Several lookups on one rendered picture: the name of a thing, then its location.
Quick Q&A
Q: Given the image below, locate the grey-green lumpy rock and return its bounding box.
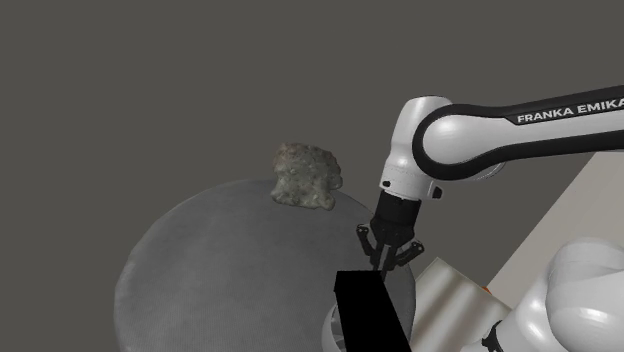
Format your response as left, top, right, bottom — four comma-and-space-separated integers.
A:
270, 142, 344, 212

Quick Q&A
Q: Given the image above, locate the black rectangular block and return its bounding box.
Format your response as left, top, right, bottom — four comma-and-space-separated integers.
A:
333, 269, 414, 352

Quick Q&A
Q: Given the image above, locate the grey round pouf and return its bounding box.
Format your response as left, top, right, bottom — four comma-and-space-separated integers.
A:
112, 179, 418, 352

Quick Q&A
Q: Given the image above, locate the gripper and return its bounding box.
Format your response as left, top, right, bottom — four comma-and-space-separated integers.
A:
355, 189, 426, 283

